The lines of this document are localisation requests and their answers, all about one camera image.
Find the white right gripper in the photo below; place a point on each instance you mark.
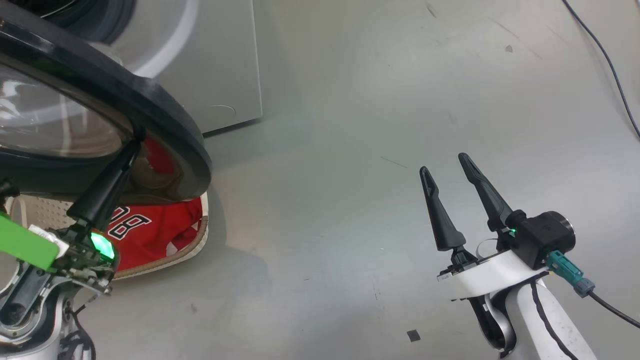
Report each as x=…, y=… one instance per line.
x=490, y=277

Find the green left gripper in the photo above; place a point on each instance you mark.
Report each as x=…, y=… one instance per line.
x=25, y=245

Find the white front-load washing machine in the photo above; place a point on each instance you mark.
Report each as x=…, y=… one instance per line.
x=215, y=60

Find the cream perforated basket brown rim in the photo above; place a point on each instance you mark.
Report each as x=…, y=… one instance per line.
x=40, y=212

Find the red and white jersey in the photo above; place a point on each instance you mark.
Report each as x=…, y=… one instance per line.
x=150, y=240

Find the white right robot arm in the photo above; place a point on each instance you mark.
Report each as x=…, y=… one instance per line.
x=525, y=330

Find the black round glass washer door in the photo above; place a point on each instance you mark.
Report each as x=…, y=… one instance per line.
x=165, y=130

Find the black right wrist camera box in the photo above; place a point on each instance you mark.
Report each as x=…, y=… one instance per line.
x=545, y=237

